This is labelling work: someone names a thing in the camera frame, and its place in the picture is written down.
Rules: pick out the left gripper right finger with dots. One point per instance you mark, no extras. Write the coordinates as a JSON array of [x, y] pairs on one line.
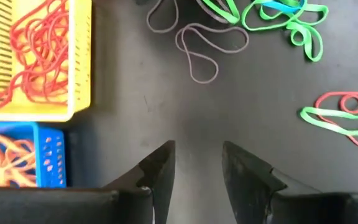
[[247, 180]]

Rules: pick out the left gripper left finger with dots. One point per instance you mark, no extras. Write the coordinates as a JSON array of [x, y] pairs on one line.
[[160, 168]]

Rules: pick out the green rubber band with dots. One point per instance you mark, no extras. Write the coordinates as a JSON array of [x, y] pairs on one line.
[[228, 14], [250, 28], [315, 46], [328, 112]]

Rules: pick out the orange rubber band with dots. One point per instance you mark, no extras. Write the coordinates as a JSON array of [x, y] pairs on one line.
[[11, 146], [2, 174]]

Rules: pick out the red rubber band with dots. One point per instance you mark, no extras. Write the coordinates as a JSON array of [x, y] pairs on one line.
[[322, 99], [36, 46]]

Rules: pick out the blue rubber band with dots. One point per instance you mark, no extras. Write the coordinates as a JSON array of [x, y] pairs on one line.
[[283, 7]]

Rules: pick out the blue plastic basket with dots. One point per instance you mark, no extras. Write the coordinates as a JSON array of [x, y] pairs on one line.
[[50, 155]]

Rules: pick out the yellow plastic basket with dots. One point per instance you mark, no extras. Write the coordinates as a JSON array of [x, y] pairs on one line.
[[79, 62]]

